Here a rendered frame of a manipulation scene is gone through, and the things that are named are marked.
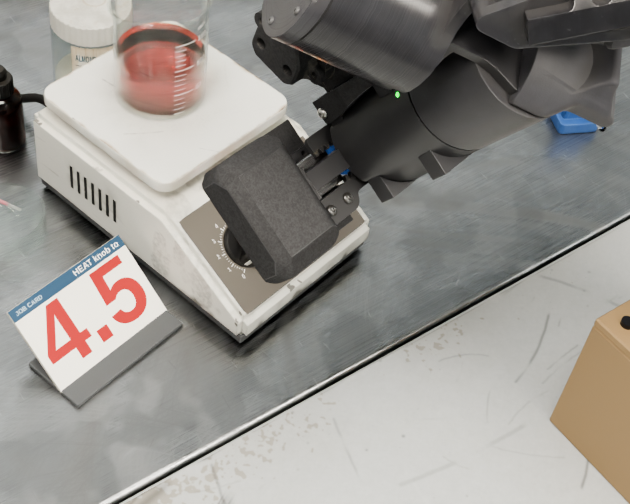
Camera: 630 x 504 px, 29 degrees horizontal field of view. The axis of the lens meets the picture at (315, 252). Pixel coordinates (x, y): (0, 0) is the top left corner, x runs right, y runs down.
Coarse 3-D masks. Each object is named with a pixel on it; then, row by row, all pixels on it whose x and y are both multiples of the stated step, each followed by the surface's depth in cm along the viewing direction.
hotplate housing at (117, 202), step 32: (64, 128) 78; (64, 160) 79; (96, 160) 77; (64, 192) 82; (96, 192) 79; (128, 192) 76; (160, 192) 76; (192, 192) 76; (96, 224) 82; (128, 224) 78; (160, 224) 75; (160, 256) 77; (192, 256) 75; (192, 288) 77; (224, 288) 75; (288, 288) 78; (224, 320) 76; (256, 320) 76
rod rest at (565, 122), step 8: (560, 112) 94; (568, 112) 93; (552, 120) 95; (560, 120) 94; (568, 120) 94; (576, 120) 94; (584, 120) 94; (560, 128) 94; (568, 128) 94; (576, 128) 94; (584, 128) 94; (592, 128) 94
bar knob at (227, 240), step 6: (228, 228) 76; (228, 234) 76; (228, 240) 76; (234, 240) 76; (228, 246) 76; (234, 246) 76; (240, 246) 76; (228, 252) 76; (234, 252) 76; (240, 252) 76; (234, 258) 76; (240, 258) 76; (246, 258) 75; (240, 264) 76; (246, 264) 75; (252, 264) 76
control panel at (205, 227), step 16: (208, 208) 76; (192, 224) 75; (208, 224) 76; (224, 224) 76; (352, 224) 81; (192, 240) 75; (208, 240) 75; (336, 240) 80; (208, 256) 75; (224, 256) 76; (320, 256) 79; (224, 272) 75; (240, 272) 76; (256, 272) 76; (240, 288) 75; (256, 288) 76; (272, 288) 77; (240, 304) 75; (256, 304) 76
